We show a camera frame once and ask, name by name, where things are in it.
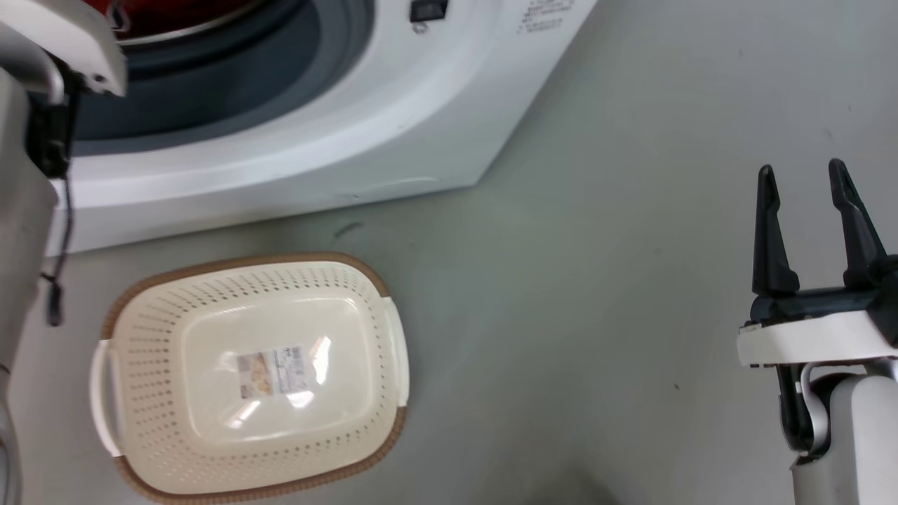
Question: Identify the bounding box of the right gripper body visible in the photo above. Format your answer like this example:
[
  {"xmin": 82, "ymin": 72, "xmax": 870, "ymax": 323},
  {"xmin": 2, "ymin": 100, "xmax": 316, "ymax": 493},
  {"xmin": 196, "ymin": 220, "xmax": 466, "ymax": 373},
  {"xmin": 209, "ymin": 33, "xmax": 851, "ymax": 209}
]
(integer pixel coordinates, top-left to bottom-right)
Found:
[{"xmin": 736, "ymin": 254, "xmax": 898, "ymax": 370}]

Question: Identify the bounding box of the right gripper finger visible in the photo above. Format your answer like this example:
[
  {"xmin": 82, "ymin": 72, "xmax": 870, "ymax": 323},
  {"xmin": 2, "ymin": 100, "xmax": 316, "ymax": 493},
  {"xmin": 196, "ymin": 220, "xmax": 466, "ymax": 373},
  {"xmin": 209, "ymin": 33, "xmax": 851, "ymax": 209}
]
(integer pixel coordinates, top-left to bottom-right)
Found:
[
  {"xmin": 751, "ymin": 164, "xmax": 801, "ymax": 297},
  {"xmin": 827, "ymin": 158, "xmax": 890, "ymax": 290}
]

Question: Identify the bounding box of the white washing machine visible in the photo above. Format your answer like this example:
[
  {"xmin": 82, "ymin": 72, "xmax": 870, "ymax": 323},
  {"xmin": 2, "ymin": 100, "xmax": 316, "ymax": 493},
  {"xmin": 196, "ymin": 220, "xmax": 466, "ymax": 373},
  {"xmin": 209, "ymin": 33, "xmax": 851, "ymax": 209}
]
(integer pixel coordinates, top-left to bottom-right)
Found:
[{"xmin": 43, "ymin": 0, "xmax": 598, "ymax": 257}]

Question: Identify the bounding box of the cream perforated laundry basket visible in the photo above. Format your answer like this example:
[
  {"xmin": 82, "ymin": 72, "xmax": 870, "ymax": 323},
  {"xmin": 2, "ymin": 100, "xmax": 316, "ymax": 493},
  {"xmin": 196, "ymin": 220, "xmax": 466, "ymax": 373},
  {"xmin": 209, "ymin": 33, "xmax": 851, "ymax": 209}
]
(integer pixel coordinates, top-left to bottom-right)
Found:
[{"xmin": 88, "ymin": 252, "xmax": 412, "ymax": 505}]

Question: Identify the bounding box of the printed warning label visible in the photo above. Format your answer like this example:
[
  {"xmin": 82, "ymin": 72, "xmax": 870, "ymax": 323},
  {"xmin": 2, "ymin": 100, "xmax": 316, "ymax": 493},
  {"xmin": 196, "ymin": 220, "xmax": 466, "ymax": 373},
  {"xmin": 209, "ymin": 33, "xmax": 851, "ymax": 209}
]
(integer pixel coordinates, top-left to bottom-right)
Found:
[{"xmin": 516, "ymin": 0, "xmax": 577, "ymax": 36}]

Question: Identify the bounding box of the paper product sticker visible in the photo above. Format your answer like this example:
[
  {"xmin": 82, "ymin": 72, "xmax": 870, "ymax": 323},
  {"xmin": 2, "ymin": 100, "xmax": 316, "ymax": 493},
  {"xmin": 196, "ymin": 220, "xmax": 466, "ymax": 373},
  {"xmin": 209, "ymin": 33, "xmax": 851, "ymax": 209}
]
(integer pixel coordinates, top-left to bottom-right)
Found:
[{"xmin": 236, "ymin": 344, "xmax": 314, "ymax": 400}]

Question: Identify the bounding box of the grey rubber door gasket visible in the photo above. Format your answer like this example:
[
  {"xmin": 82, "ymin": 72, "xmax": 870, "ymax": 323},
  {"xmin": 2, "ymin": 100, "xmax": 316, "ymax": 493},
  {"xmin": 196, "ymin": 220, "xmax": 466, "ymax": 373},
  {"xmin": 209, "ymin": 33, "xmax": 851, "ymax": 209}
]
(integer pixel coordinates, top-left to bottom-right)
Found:
[{"xmin": 73, "ymin": 0, "xmax": 377, "ymax": 157}]

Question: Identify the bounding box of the red garment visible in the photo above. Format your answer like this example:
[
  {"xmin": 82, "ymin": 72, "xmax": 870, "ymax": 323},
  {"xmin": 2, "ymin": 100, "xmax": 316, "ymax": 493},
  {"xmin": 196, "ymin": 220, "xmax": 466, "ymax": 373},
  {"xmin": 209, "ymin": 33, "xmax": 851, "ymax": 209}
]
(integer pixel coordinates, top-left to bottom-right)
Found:
[{"xmin": 84, "ymin": 0, "xmax": 262, "ymax": 40}]

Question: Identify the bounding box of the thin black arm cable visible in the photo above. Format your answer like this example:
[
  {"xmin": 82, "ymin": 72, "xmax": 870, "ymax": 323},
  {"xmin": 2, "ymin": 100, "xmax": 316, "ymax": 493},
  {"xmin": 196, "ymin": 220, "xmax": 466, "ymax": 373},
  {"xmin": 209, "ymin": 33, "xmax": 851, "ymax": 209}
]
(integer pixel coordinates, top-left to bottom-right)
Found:
[{"xmin": 41, "ymin": 91, "xmax": 76, "ymax": 328}]

